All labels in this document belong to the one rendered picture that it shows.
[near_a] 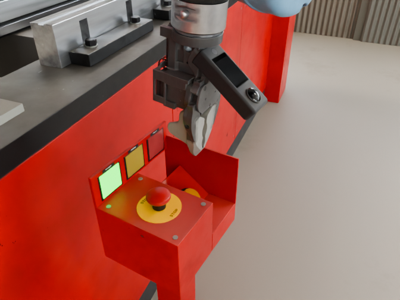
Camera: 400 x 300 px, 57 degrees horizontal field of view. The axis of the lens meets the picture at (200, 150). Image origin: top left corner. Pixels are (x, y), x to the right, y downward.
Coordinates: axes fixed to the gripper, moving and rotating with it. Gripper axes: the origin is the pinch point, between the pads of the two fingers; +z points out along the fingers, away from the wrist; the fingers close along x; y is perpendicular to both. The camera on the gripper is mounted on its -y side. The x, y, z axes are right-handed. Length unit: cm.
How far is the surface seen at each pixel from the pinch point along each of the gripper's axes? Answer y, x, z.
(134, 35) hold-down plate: 37.9, -30.4, -1.6
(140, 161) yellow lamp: 9.7, 3.9, 4.4
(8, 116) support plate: 11.0, 24.5, -14.7
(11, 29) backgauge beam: 68, -16, 0
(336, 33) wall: 38, -348, 84
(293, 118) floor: 20, -166, 86
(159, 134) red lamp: 9.9, -2.2, 2.3
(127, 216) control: 4.3, 14.0, 6.3
